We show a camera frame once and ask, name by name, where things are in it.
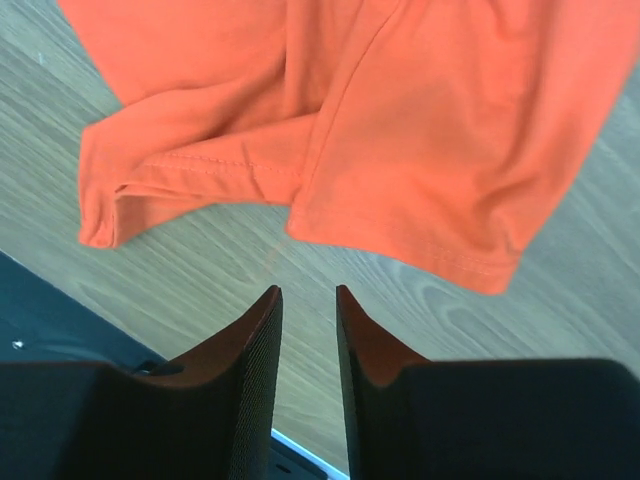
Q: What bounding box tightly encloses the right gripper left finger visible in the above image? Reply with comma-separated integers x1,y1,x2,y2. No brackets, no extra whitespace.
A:
1,286,283,479

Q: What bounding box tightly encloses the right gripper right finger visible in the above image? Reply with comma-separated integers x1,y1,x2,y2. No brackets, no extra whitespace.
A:
336,286,639,479

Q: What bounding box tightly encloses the orange t shirt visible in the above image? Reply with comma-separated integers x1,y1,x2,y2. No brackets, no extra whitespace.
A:
60,1,639,295

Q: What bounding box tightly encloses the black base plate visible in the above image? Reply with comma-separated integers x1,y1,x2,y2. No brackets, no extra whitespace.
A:
1,254,166,375

